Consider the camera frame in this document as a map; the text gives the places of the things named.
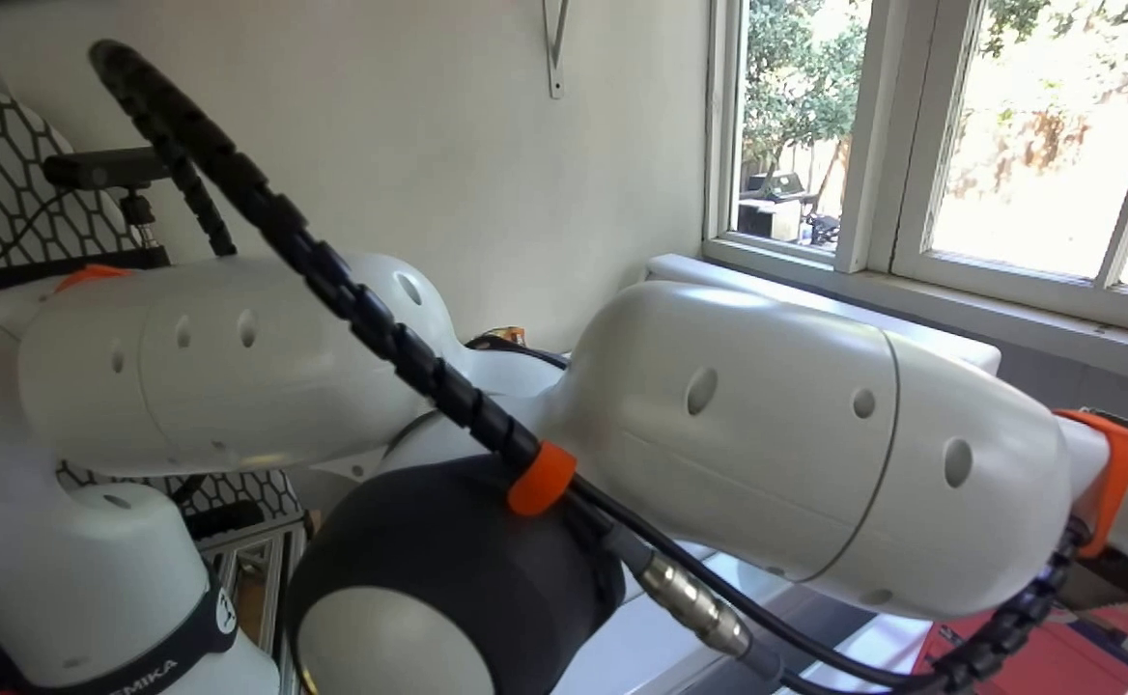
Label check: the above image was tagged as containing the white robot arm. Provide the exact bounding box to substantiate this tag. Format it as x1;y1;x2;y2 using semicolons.
0;256;1128;695

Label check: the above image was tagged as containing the white washing machine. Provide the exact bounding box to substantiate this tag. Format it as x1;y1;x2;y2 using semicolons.
641;256;1002;374

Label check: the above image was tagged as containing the white framed window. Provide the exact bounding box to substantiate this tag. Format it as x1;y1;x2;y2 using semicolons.
711;0;1128;331

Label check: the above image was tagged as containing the black hexagon mesh panel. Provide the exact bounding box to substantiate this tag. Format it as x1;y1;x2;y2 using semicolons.
0;94;147;271

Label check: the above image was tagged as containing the metal wall bracket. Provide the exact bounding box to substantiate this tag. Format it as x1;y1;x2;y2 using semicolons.
537;0;572;101

